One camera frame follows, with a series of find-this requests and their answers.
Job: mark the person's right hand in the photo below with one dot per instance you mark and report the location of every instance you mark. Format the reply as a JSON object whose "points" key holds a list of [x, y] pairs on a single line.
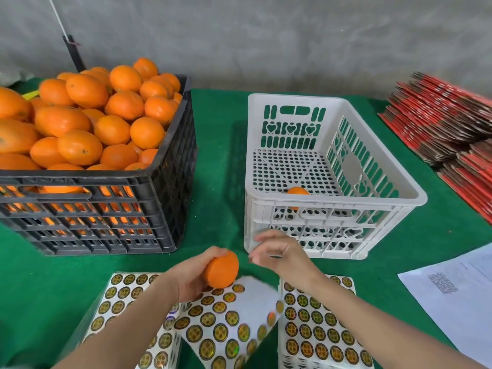
{"points": [[292, 261]]}

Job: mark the person's left hand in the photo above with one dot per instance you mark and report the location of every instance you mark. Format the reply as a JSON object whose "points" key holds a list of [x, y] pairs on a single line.
{"points": [[186, 278]]}

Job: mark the person's right thumb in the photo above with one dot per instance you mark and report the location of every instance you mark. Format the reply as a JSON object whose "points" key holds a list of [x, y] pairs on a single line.
{"points": [[259, 258]]}

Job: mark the person's left thumb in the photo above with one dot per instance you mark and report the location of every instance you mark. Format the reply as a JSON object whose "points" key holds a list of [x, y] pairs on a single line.
{"points": [[215, 252]]}

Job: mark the single orange fruit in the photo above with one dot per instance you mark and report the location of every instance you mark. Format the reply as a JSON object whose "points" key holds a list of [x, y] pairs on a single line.
{"points": [[222, 269]]}

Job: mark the person's right forearm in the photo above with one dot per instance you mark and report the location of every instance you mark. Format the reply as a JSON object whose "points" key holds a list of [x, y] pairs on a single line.
{"points": [[376, 326]]}

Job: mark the person's left forearm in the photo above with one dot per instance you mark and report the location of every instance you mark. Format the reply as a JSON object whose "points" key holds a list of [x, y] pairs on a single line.
{"points": [[127, 326]]}

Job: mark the white plastic crate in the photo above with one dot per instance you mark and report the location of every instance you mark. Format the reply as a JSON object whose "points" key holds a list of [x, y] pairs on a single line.
{"points": [[307, 222]]}

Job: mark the curled gold sticker sheet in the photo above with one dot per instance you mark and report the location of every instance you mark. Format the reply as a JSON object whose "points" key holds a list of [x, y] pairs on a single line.
{"points": [[219, 326]]}

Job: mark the small orange in crate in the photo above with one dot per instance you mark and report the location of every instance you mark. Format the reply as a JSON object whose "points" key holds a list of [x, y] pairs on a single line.
{"points": [[298, 190]]}

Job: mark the black plastic crate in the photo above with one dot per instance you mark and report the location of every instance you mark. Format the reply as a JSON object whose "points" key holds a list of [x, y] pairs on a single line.
{"points": [[169, 180]]}

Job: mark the green tablecloth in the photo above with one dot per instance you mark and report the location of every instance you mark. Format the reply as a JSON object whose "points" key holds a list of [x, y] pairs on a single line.
{"points": [[219, 157]]}

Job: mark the flat gold sticker sheet stack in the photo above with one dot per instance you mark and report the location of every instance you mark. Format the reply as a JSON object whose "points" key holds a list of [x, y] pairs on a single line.
{"points": [[319, 334], [119, 292]]}

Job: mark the pile of oranges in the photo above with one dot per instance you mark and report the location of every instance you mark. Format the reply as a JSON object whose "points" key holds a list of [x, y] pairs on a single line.
{"points": [[77, 122]]}

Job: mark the white printed paper sheet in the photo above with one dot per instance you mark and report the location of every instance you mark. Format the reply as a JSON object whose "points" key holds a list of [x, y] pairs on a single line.
{"points": [[457, 299]]}

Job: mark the stack of red cardboard boxes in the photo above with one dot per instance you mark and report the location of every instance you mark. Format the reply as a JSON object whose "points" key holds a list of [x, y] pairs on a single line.
{"points": [[442, 119]]}

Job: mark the black pole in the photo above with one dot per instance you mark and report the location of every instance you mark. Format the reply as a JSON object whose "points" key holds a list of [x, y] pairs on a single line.
{"points": [[75, 55]]}

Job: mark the yellow item behind crate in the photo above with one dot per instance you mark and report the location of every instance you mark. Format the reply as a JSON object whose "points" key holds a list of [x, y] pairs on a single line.
{"points": [[30, 95]]}

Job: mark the white rod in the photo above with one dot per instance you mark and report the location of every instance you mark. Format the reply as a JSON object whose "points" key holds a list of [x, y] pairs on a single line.
{"points": [[57, 17]]}

